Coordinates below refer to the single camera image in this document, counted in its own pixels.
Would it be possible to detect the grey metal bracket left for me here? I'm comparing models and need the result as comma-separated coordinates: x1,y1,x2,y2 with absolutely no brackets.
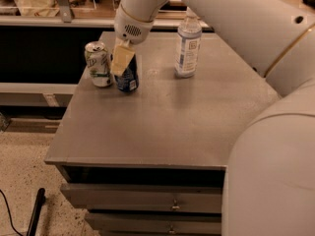
57,0,73,23

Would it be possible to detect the grey top drawer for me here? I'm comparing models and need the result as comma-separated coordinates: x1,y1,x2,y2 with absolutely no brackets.
60,184,222,213

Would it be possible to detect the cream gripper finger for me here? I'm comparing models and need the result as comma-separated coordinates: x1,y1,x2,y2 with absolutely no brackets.
111,38,135,76

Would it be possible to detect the white green 7up can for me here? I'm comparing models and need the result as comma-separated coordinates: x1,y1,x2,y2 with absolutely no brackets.
85,41,112,88

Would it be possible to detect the black floor cable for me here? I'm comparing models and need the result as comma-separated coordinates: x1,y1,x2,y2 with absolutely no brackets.
0,189,24,236

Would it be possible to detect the grey drawer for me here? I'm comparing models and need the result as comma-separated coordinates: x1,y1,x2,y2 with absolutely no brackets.
60,184,222,213
86,213,221,236

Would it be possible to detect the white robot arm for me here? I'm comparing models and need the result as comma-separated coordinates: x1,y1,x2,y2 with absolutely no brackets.
114,0,315,236

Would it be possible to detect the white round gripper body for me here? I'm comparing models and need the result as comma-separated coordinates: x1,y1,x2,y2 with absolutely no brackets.
114,5,155,44

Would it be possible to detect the blue pepsi can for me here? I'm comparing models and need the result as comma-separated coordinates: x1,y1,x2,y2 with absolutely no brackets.
114,56,139,92

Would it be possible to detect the clear plastic water bottle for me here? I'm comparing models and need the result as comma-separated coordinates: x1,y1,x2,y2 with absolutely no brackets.
175,8,202,78

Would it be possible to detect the black floor post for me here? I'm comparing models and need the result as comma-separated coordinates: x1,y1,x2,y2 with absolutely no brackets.
27,188,45,236

